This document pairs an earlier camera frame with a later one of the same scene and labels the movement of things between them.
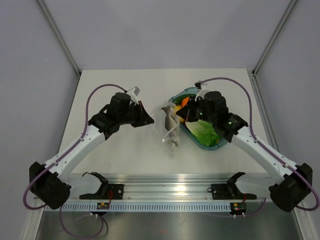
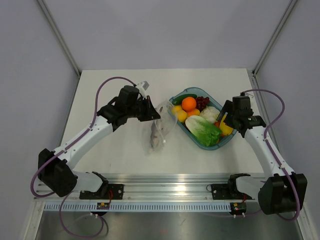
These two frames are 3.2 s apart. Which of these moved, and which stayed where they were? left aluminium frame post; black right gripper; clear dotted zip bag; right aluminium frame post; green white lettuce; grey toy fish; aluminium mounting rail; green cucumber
Moved: clear dotted zip bag; grey toy fish; black right gripper
Stayed: green cucumber; right aluminium frame post; green white lettuce; left aluminium frame post; aluminium mounting rail
